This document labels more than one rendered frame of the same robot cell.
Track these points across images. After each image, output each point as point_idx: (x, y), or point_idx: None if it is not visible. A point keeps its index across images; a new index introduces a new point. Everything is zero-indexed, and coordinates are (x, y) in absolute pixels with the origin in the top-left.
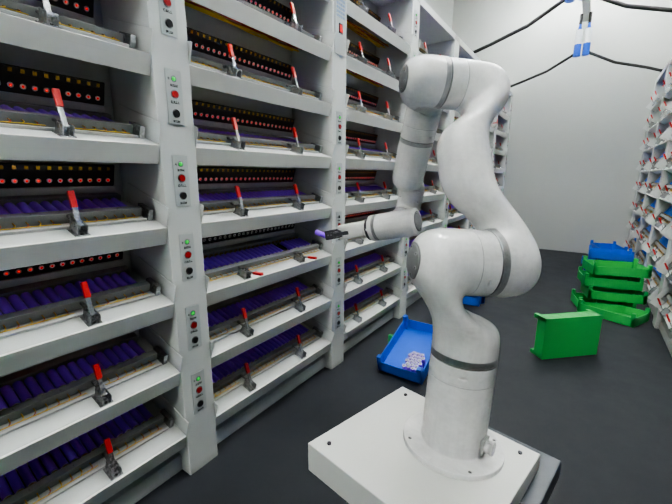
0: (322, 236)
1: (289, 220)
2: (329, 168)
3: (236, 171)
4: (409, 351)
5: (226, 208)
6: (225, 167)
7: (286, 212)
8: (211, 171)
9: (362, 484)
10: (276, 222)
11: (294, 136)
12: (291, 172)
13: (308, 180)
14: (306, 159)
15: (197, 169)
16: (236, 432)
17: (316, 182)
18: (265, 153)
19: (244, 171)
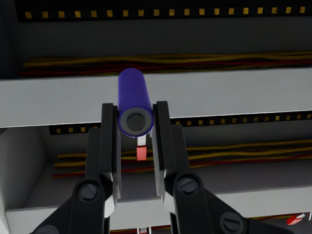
0: (147, 93)
1: (208, 87)
2: (4, 212)
3: (225, 119)
4: None
5: None
6: (247, 122)
7: (225, 113)
8: (279, 115)
9: None
10: (272, 84)
11: (146, 230)
12: (63, 127)
13: (16, 131)
14: (125, 220)
15: (305, 117)
16: None
17: (6, 147)
18: (265, 214)
19: (206, 120)
